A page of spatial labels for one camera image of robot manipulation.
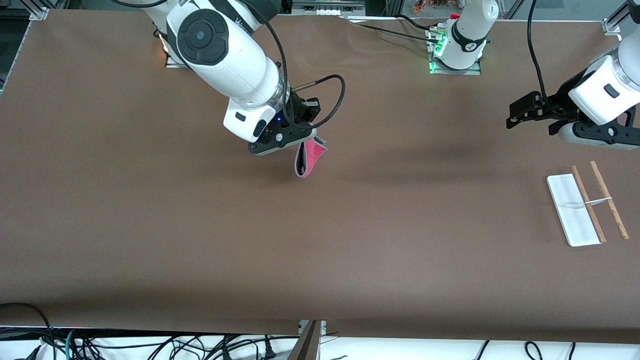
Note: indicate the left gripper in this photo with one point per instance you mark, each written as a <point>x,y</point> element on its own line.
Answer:
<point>563,101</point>

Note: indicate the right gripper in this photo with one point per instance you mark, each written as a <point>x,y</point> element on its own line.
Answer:
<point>296,109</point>

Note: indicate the pink towel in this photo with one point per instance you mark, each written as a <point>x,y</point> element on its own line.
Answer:
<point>310,155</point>

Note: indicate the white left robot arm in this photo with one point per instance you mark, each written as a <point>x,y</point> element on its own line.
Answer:
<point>470,35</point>

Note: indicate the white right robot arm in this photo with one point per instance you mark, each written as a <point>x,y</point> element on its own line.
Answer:
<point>230,55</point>

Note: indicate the white rectangular tray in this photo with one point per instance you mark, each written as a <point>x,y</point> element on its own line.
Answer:
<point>575,215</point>

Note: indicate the grey device white connectors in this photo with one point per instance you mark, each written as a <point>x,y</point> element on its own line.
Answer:
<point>327,6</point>

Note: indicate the brown table cover sheet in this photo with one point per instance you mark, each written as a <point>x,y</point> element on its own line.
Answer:
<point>320,225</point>

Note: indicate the brown wooden beam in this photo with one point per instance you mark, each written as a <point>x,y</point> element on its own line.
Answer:
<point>306,345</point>

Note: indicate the aluminium frame profile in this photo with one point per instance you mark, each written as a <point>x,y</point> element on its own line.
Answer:
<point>617,20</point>

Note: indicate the small metal bracket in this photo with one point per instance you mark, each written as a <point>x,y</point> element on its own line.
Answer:
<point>323,325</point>

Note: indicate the aluminium frame corner bracket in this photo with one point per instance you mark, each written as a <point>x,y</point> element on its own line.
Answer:
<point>40,14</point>

